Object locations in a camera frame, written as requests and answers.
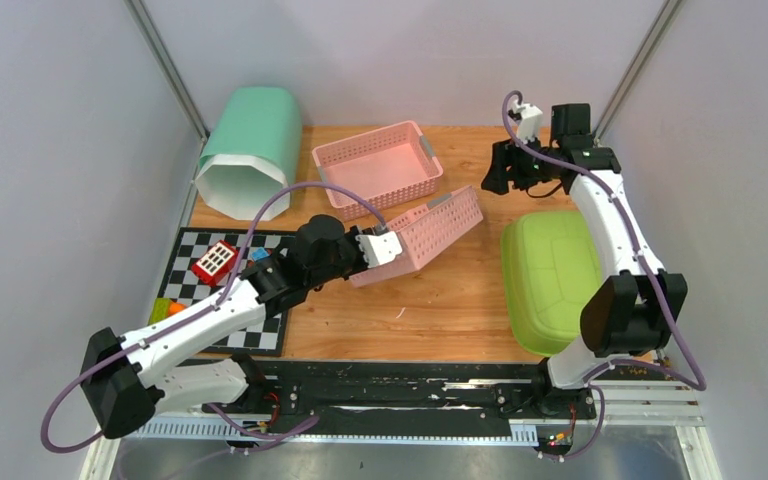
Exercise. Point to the left aluminium frame post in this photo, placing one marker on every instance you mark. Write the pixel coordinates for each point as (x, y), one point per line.
(155, 42)

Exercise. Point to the red white toy block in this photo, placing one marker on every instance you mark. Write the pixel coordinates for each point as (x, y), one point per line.
(215, 263)

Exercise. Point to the black white checkerboard mat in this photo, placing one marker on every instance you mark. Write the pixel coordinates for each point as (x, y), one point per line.
(180, 287)

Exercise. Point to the pink perforated plastic basket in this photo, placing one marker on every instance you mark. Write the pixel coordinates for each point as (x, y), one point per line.
(386, 167)

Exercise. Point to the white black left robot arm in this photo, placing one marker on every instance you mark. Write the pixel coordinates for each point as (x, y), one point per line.
(132, 377)

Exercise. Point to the right aluminium frame post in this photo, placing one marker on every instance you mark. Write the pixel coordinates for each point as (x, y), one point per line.
(645, 51)

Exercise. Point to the green orange toy block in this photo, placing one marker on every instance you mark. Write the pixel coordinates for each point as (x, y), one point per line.
(163, 308)

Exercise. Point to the mint green trash bin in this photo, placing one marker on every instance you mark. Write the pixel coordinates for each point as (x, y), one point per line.
(252, 153)

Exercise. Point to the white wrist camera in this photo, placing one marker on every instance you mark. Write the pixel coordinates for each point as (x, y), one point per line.
(529, 123)
(379, 249)

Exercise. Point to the large lime green tub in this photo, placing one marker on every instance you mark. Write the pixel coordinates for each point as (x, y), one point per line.
(551, 268)

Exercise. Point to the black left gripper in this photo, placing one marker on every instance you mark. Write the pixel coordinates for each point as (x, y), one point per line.
(351, 237)

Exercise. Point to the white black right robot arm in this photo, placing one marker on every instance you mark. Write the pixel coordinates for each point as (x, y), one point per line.
(635, 310)

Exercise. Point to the aluminium frame post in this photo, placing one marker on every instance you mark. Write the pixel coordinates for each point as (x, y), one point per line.
(155, 42)
(645, 51)

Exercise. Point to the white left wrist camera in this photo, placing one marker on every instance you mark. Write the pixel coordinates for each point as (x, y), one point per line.
(379, 249)

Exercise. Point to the blue yellow toy car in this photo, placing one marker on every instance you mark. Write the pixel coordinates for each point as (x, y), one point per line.
(259, 254)

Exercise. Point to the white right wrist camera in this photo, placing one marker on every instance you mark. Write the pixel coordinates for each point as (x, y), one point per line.
(529, 123)

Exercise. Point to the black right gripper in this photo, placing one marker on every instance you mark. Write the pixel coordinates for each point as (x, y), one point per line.
(504, 155)

